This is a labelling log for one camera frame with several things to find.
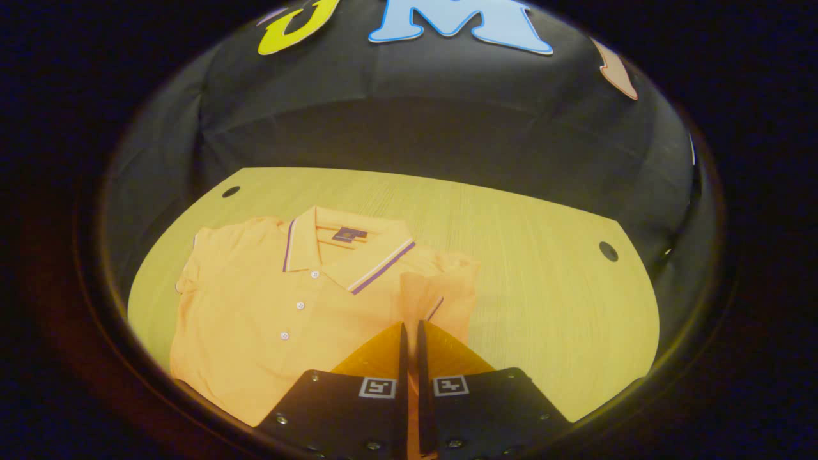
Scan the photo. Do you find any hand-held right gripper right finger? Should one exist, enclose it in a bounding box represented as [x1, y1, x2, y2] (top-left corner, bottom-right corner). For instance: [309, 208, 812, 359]
[417, 319, 573, 460]

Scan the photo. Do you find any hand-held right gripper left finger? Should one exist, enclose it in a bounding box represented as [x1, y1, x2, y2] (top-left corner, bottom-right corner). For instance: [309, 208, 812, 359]
[256, 321, 410, 460]

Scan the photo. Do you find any orange polo T-shirt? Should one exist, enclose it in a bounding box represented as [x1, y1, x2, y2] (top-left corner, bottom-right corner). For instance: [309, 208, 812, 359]
[169, 204, 481, 460]

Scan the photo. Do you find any black backdrop cloth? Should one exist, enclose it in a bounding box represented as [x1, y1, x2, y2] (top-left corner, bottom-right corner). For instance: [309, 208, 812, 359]
[102, 0, 704, 378]

